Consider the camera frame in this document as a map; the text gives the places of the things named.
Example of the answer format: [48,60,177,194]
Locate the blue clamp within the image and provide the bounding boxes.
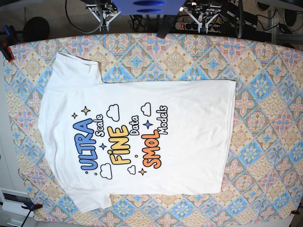
[21,203,43,227]
[0,25,15,62]

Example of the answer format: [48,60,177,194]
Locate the white cabinet lower left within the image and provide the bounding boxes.
[0,188,35,227]

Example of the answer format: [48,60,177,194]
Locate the black round stand base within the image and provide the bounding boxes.
[22,17,50,42]

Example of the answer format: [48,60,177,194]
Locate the black power strip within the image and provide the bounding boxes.
[175,22,220,32]

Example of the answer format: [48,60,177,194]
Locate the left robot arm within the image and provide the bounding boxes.
[179,0,223,34]

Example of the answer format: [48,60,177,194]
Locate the white printed T-shirt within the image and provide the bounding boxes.
[38,52,236,212]

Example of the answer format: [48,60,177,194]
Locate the blue clamp lower left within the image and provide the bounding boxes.
[21,203,43,227]

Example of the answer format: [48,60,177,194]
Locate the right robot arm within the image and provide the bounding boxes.
[85,0,121,32]

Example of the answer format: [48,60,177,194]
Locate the black camera stand bracket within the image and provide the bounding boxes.
[157,15,178,39]

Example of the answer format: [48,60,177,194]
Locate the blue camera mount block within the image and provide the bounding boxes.
[112,0,186,15]

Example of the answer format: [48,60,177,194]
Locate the blue clamp upper left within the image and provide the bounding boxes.
[0,25,15,62]

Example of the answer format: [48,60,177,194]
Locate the colourful patterned tablecloth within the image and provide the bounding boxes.
[0,34,303,227]

